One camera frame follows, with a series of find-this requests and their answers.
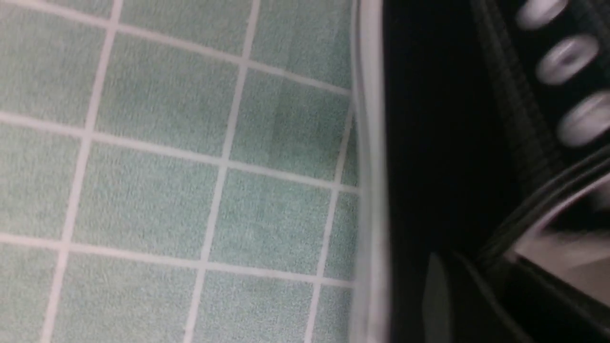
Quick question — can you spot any black canvas sneaker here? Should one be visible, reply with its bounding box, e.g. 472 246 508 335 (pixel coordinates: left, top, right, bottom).
350 0 610 343

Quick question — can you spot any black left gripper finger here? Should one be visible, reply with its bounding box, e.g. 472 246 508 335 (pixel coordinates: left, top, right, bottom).
422 252 609 343

